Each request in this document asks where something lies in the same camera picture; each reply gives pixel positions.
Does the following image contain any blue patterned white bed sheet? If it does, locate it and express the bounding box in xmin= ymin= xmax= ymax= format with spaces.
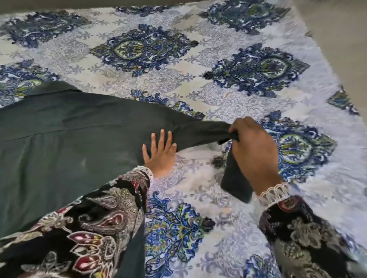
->
xmin=0 ymin=0 xmax=367 ymax=278

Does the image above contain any person's left forearm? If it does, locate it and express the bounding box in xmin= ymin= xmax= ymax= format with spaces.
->
xmin=0 ymin=166 xmax=154 ymax=278

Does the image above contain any person's left hand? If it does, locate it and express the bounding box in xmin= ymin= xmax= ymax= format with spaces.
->
xmin=142 ymin=129 xmax=178 ymax=178

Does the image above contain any person's right hand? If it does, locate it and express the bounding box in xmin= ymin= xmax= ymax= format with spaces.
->
xmin=228 ymin=116 xmax=283 ymax=196

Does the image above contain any dark green garment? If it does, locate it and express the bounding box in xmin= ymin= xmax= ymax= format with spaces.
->
xmin=0 ymin=80 xmax=254 ymax=278

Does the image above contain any person's right forearm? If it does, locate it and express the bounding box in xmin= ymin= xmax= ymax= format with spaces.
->
xmin=257 ymin=183 xmax=362 ymax=278

